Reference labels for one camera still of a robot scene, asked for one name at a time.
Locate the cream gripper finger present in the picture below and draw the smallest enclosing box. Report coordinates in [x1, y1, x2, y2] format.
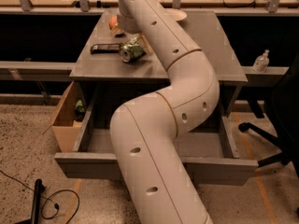
[138, 33, 153, 56]
[110, 25, 124, 37]

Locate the grey wooden cabinet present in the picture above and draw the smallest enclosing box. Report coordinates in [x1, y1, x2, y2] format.
[69, 9, 249, 133]

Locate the dark snack bar wrapper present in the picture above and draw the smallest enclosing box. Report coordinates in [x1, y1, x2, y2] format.
[90, 43, 121, 54]

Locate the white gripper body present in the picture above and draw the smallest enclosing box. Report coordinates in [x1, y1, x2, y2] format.
[117, 8, 141, 34]

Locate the crushed green soda can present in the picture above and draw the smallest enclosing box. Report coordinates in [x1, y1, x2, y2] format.
[119, 35, 145, 63]

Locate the clear sanitizer bottle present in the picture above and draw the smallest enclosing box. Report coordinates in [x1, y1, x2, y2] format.
[252, 49, 269, 73]

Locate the orange fruit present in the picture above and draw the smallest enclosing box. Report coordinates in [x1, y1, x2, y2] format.
[109, 16, 118, 30]

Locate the cardboard box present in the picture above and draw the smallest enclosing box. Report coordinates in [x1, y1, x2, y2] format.
[44, 82, 81, 152]

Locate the green item in box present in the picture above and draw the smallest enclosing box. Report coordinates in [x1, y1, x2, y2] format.
[75, 100, 85, 113]

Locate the black office chair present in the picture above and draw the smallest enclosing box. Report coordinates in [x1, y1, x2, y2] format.
[238, 53, 299, 176]

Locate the white ceramic bowl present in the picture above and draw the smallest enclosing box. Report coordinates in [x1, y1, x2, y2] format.
[165, 8, 187, 21]

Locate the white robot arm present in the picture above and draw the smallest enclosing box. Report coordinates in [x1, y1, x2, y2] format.
[110, 0, 220, 224]

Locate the open grey top drawer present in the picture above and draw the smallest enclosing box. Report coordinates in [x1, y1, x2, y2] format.
[54, 84, 257, 186]

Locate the black stand base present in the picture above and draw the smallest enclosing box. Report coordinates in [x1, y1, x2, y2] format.
[16, 179, 45, 224]

